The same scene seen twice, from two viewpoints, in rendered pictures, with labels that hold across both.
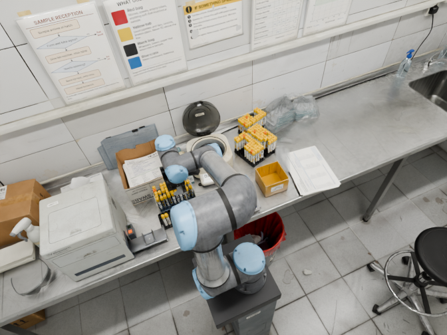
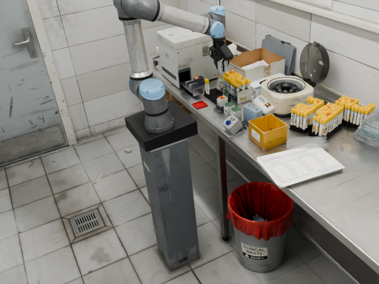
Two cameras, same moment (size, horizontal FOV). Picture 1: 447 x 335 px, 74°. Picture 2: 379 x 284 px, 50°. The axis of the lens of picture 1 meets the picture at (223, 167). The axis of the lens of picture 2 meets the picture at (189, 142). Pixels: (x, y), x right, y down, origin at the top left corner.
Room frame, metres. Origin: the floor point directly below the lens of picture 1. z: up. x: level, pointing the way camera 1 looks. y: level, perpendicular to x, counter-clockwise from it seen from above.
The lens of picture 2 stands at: (0.42, -1.83, 1.96)
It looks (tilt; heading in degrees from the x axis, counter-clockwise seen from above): 33 degrees down; 85
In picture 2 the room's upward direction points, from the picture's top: 6 degrees counter-clockwise
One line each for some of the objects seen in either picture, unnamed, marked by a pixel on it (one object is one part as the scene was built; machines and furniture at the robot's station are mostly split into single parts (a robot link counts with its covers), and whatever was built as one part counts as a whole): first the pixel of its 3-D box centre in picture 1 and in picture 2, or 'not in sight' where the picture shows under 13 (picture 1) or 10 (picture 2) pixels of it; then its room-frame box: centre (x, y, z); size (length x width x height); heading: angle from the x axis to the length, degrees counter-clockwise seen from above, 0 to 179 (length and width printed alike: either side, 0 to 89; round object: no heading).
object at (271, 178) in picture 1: (271, 179); (267, 132); (0.94, -0.25, 0.93); 0.13 x 0.13 x 0.10; 16
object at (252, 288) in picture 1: (248, 271); (158, 116); (0.44, -0.05, 0.99); 0.15 x 0.15 x 0.10
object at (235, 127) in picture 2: (250, 202); (235, 124); (0.81, -0.12, 0.92); 0.13 x 0.07 x 0.08; 18
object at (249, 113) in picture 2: not in sight; (252, 116); (0.91, -0.08, 0.92); 0.10 x 0.07 x 0.10; 115
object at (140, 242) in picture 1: (144, 240); (190, 84); (0.66, 0.41, 0.92); 0.21 x 0.07 x 0.05; 108
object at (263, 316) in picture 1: (248, 308); (171, 201); (0.44, -0.05, 0.44); 0.20 x 0.20 x 0.87; 18
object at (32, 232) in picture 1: (34, 236); not in sight; (0.70, 0.90, 1.00); 0.09 x 0.08 x 0.24; 18
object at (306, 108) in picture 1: (304, 105); not in sight; (1.49, -0.56, 0.94); 0.20 x 0.17 x 0.14; 89
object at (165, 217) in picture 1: (174, 211); (216, 89); (0.80, 0.27, 0.93); 0.17 x 0.09 x 0.11; 109
